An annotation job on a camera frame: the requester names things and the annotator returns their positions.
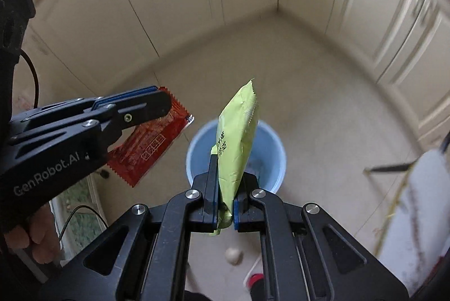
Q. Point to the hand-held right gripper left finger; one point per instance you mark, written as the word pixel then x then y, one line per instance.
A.
pixel 212 195

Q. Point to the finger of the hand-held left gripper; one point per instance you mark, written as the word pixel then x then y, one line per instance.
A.
pixel 123 95
pixel 147 107

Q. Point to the small red object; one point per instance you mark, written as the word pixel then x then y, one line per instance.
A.
pixel 256 280

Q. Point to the dark cloth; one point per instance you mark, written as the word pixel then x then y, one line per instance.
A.
pixel 14 16

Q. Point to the blue plastic bin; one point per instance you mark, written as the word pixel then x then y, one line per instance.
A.
pixel 267 153

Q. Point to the person's left hand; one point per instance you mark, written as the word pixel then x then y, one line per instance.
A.
pixel 38 237

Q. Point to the yellow-green snack packet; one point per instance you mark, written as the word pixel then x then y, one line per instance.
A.
pixel 235 132

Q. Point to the round white marble table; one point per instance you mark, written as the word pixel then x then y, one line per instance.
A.
pixel 422 216

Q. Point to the green patterned mat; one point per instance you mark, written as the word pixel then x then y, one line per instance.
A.
pixel 79 213

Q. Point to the small beige ball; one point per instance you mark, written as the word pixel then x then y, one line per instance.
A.
pixel 233 256

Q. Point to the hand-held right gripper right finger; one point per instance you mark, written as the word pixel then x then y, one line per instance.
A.
pixel 246 206

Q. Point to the red snack packet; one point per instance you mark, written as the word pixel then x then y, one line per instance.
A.
pixel 151 146

